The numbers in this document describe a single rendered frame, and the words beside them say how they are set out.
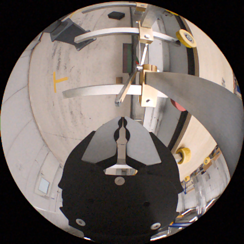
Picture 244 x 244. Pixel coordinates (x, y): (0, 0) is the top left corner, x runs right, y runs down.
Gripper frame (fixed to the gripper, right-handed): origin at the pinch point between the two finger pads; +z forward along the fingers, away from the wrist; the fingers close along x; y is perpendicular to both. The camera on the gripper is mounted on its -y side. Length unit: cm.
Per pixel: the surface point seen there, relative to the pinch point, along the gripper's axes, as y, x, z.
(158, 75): -6.6, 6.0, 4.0
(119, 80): 1, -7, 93
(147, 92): -1.0, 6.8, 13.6
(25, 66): -113, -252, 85
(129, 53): -17.5, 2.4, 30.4
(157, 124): 27, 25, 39
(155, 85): -4.4, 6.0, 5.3
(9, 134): 28, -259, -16
